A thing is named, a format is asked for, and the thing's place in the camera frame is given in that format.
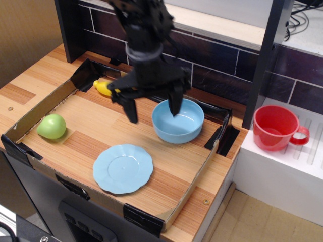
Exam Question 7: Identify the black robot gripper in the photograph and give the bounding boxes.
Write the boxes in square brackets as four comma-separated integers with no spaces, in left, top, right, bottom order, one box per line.
[107,44,191,124]

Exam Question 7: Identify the light blue scalloped plate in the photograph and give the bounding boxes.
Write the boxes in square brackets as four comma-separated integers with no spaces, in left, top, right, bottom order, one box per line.
[93,144,153,195]

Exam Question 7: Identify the yellow toy banana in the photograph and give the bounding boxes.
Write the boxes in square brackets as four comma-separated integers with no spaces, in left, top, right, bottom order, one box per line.
[93,80,112,97]

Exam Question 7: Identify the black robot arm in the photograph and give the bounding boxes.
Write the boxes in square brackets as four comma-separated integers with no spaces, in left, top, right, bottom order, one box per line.
[107,1,192,123]

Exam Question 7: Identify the light blue plastic bowl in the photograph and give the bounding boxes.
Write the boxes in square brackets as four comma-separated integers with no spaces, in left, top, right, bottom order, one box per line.
[152,99,204,144]

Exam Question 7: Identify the black cables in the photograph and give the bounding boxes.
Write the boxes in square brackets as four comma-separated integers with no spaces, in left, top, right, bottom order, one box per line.
[283,0,323,42]

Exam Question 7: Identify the red plastic cup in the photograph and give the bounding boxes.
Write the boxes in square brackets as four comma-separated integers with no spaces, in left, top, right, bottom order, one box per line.
[253,105,310,151]

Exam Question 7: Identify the green toy pear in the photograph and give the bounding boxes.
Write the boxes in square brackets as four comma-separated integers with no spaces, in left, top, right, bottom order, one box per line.
[37,114,66,140]

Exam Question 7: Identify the white dish rack sink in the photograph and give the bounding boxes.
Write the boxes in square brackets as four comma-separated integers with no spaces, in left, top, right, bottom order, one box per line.
[233,98,322,225]

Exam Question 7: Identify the dark grey vertical post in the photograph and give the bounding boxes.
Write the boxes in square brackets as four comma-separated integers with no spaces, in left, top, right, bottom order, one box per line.
[242,0,294,129]

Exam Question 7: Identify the toy stove front panel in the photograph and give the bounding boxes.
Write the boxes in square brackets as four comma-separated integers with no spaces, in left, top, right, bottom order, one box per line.
[59,202,118,242]

